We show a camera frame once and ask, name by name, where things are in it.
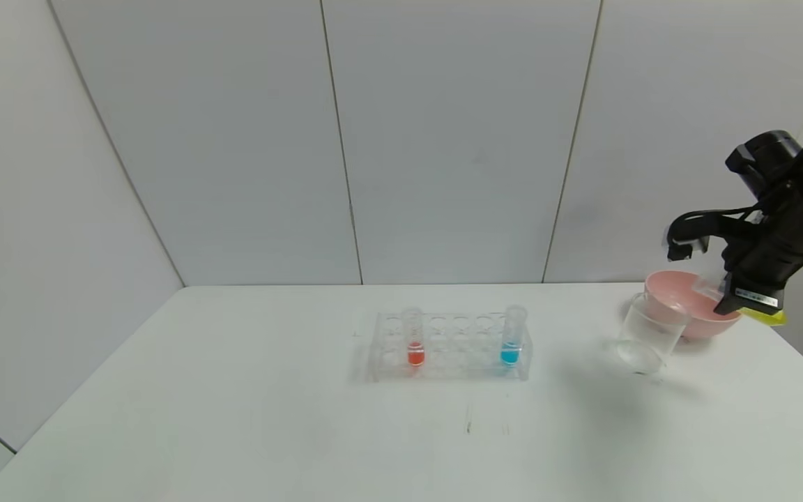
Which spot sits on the blue pigment test tube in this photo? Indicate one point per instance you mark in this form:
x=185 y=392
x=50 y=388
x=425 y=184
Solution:
x=509 y=355

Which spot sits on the red pigment test tube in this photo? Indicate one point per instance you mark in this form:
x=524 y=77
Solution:
x=415 y=355

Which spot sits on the yellow pigment test tube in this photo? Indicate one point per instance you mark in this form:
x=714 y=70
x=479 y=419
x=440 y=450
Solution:
x=767 y=318

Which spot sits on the pink bowl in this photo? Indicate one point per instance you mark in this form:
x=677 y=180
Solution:
x=680 y=296

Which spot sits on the clear acrylic test tube rack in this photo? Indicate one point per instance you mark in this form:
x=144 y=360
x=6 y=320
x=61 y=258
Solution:
x=457 y=359

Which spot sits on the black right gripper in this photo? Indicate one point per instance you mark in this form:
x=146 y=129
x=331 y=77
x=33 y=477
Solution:
x=755 y=298

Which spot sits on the clear glass beaker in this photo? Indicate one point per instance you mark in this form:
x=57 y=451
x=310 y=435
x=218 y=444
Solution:
x=645 y=341

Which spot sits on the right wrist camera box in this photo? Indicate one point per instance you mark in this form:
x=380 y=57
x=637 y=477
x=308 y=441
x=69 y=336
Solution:
x=687 y=247

